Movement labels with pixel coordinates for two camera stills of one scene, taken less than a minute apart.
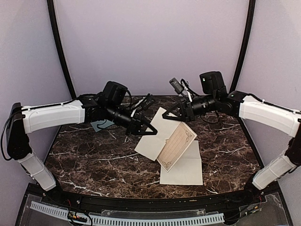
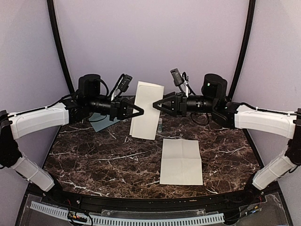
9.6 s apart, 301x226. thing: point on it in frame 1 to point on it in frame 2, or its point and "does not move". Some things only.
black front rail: (163, 203) does not move
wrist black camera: (148, 102) to (122, 83)
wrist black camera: (176, 85) to (177, 76)
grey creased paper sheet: (186, 170) does not move
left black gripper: (137, 122) to (119, 109)
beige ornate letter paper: (172, 140) to (145, 126)
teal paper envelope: (98, 125) does not move
